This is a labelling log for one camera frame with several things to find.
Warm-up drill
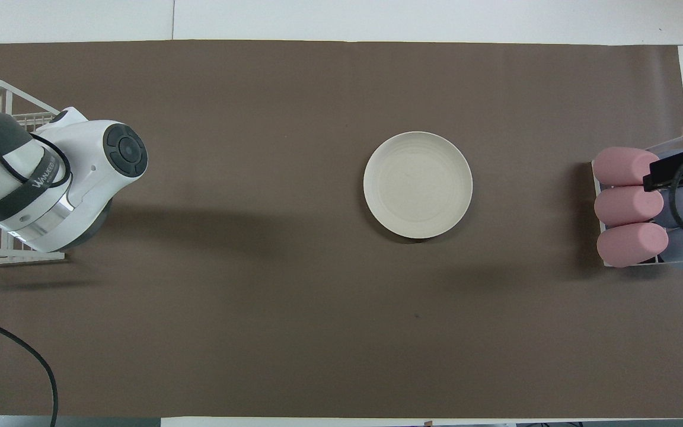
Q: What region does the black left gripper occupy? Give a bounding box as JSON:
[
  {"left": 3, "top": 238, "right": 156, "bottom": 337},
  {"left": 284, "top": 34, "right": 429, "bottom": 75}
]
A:
[{"left": 75, "top": 200, "right": 112, "bottom": 247}]

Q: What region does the round cream plate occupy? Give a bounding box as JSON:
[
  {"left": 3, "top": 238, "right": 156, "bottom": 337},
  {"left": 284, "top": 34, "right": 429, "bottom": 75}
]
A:
[{"left": 363, "top": 131, "right": 473, "bottom": 240}]

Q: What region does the pink plastic cup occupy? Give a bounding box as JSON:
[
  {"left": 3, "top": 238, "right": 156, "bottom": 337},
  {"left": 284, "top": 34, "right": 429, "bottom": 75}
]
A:
[
  {"left": 592, "top": 147, "right": 662, "bottom": 186},
  {"left": 594, "top": 186, "right": 664, "bottom": 227},
  {"left": 596, "top": 222, "right": 669, "bottom": 268}
]

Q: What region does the brown table mat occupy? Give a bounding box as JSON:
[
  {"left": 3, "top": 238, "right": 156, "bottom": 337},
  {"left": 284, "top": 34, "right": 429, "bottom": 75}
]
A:
[{"left": 0, "top": 40, "right": 683, "bottom": 419}]

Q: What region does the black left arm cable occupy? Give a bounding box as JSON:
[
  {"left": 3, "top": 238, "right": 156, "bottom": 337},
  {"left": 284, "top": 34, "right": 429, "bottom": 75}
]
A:
[{"left": 0, "top": 110, "right": 72, "bottom": 427}]

